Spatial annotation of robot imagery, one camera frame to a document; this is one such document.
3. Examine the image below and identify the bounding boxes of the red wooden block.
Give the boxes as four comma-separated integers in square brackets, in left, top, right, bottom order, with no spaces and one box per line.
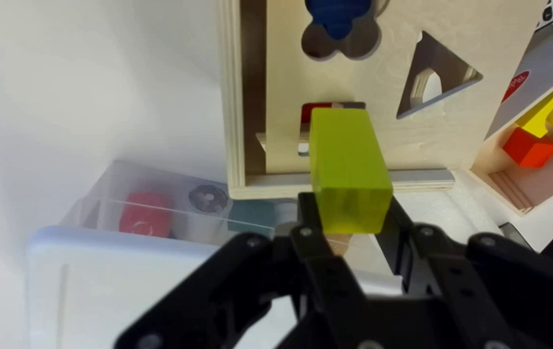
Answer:
[301,102,334,125]

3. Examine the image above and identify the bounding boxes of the blue wooden block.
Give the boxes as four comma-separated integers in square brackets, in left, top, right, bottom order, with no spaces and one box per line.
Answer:
[304,0,373,41]

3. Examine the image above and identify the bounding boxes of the clear plastic storage container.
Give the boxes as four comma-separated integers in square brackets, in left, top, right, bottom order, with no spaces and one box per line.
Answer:
[26,160,403,349]

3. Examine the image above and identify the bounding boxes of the wooden shape sorter toy box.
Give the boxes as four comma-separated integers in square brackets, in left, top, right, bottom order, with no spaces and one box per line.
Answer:
[218,0,550,201]

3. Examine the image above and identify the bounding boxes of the white roll with grey core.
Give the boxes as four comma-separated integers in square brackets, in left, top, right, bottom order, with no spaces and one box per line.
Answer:
[185,183,233,244]

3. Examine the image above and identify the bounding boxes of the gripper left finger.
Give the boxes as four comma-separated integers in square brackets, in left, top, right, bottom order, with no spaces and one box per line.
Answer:
[114,192,372,349]

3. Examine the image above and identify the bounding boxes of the yellow-green wooden block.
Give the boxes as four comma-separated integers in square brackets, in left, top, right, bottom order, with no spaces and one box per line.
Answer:
[308,108,394,235]

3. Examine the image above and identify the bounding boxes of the red round item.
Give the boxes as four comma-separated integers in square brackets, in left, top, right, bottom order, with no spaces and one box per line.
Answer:
[118,190,174,238]

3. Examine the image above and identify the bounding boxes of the toy packaging box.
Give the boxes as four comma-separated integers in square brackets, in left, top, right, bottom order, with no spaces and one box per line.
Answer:
[468,23,553,217]

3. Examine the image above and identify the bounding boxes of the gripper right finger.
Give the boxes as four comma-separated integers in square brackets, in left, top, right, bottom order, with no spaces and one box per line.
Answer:
[377,198,553,349]

